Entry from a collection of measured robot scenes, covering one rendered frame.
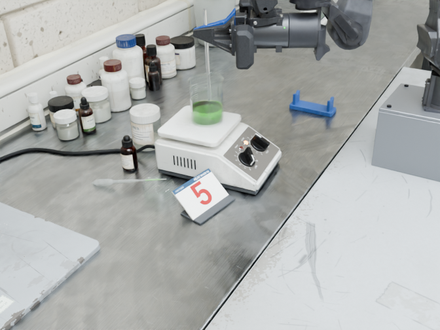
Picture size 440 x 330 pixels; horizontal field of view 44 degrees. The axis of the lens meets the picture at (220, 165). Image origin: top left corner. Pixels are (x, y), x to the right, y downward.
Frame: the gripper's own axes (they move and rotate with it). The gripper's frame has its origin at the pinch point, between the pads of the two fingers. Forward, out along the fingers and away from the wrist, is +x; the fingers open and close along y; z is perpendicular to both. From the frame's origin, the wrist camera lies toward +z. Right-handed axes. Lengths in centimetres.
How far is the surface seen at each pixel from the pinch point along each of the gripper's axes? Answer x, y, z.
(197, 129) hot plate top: 3.5, 3.1, -16.8
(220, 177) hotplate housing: -0.7, 8.9, -23.0
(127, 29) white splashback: 27, -49, -15
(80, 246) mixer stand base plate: 19.7, 26.0, -24.3
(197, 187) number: 2.9, 12.8, -22.5
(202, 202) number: 2.0, 14.8, -24.2
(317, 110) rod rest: -20.3, -20.7, -25.0
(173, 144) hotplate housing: 7.7, 5.1, -18.6
